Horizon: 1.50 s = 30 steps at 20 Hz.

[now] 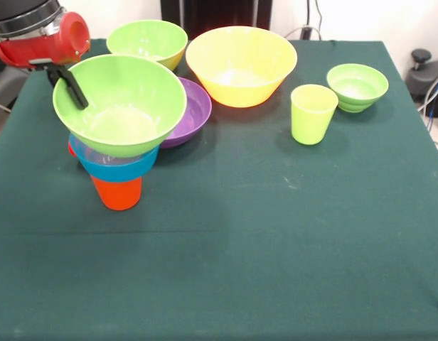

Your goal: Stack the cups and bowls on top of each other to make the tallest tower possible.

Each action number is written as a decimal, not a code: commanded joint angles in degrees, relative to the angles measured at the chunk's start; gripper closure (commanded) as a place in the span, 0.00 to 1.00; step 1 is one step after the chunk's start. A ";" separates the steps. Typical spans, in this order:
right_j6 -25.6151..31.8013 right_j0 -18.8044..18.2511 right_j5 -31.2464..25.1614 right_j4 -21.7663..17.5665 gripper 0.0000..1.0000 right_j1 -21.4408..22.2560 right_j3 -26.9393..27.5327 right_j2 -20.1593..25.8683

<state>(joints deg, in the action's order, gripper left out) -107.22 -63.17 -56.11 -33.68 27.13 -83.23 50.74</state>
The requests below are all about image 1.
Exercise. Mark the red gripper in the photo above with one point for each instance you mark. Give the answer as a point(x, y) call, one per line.
point(37, 49)

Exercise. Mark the red cup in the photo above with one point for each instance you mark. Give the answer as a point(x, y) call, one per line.
point(72, 149)

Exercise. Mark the large light green bowl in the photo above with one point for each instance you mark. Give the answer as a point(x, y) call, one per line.
point(123, 142)
point(148, 39)

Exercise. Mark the blue bowl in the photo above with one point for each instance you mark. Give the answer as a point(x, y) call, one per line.
point(116, 172)

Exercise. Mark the orange cup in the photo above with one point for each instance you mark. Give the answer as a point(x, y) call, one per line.
point(119, 197)

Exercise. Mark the large yellow bowl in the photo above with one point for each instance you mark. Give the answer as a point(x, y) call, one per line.
point(240, 92)

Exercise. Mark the yellow-green cup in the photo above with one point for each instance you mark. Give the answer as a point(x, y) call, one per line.
point(309, 128)

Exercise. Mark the grey chair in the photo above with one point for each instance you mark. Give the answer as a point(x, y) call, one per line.
point(5, 89)

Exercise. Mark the purple bowl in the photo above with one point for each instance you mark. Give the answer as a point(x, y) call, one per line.
point(196, 117)

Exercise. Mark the dark green tablecloth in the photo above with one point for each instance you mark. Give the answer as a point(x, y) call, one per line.
point(219, 266)

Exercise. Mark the black power plug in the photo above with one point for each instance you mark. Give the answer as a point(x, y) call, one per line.
point(305, 32)

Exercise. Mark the small green bowl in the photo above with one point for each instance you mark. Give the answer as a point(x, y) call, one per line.
point(361, 85)

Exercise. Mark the black knobbed stand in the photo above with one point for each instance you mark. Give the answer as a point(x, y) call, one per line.
point(421, 57)

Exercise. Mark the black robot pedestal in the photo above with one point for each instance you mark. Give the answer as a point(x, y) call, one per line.
point(212, 14)

